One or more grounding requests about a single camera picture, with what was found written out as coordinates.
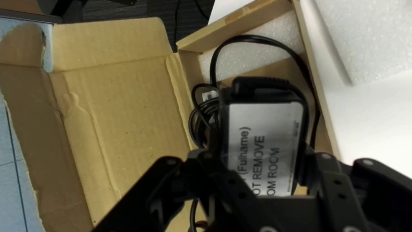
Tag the brown cardboard box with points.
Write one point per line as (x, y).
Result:
(88, 107)

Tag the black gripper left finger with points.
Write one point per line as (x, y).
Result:
(160, 195)

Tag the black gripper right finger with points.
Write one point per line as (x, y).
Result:
(366, 196)

